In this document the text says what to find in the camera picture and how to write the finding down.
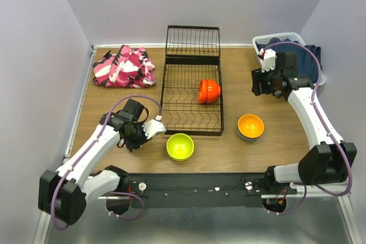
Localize orange bowl top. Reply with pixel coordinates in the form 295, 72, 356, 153
206, 79, 221, 103

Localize white plastic basket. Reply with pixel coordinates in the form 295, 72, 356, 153
252, 32, 327, 87

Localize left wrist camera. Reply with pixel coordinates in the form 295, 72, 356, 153
142, 119, 166, 139

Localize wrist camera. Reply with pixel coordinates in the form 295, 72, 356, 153
261, 49, 276, 73
142, 119, 166, 139

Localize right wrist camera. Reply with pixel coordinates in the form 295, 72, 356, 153
261, 49, 276, 73

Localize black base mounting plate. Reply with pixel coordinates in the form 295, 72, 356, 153
116, 173, 297, 209

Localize black wire dish rack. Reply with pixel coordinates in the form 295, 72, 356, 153
160, 25, 224, 136

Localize yellow orange bowl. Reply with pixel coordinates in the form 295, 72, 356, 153
237, 114, 265, 139

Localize lime green bowl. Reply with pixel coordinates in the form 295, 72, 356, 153
166, 133, 194, 161

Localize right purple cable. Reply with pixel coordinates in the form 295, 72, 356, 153
259, 41, 353, 216

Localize blue bowl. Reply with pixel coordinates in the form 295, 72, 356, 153
237, 129, 261, 141

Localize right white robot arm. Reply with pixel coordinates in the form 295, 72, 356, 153
251, 49, 357, 194

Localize dark blue jeans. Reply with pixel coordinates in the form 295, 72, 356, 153
256, 37, 323, 84

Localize pink camouflage cloth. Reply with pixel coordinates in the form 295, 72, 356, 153
93, 45, 156, 89

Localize orange bowl bottom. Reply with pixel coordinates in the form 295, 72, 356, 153
198, 79, 208, 104

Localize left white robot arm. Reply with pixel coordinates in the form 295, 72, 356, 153
38, 95, 165, 231

